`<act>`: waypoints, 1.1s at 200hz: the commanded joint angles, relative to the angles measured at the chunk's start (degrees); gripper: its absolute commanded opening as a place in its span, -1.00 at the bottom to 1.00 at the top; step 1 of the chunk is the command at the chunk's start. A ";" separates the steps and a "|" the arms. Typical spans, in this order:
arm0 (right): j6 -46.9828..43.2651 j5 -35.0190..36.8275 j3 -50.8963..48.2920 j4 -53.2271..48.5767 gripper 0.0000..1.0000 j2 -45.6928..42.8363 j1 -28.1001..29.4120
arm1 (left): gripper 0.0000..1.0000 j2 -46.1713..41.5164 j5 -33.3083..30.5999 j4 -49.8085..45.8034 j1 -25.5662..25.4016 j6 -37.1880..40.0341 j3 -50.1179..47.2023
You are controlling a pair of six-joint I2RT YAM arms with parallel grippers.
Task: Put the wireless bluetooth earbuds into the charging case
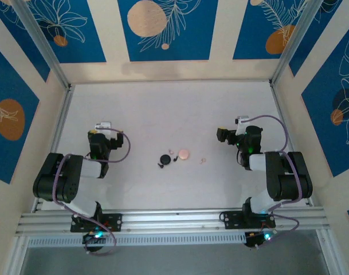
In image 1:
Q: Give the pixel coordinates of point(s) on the pink round charging case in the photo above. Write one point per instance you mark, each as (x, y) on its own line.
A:
(183, 153)

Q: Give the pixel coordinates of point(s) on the black round charging case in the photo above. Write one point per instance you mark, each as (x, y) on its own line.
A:
(165, 159)

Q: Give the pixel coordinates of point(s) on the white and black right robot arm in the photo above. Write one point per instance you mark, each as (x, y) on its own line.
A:
(291, 177)

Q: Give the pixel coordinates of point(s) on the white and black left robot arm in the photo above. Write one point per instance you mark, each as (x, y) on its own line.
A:
(48, 177)

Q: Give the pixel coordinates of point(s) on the black left controller board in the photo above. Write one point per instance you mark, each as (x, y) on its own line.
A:
(89, 239)

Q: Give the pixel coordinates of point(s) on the black controller board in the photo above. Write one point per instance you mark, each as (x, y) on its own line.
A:
(89, 239)
(253, 239)

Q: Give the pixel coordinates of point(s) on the black right controller board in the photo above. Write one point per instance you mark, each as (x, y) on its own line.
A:
(253, 239)

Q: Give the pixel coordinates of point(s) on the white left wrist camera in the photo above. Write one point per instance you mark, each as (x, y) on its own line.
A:
(103, 125)

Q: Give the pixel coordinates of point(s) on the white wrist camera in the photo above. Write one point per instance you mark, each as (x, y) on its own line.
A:
(242, 120)
(103, 125)

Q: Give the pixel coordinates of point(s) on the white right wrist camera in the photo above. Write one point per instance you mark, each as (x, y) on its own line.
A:
(242, 120)

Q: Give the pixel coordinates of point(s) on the aluminium side rail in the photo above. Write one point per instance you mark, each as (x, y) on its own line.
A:
(55, 143)
(291, 143)

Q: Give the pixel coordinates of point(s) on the aluminium front rail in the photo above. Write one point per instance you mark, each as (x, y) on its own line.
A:
(174, 222)

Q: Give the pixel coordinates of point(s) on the aluminium frame post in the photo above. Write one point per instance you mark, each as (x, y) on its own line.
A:
(43, 43)
(331, 263)
(294, 43)
(15, 266)

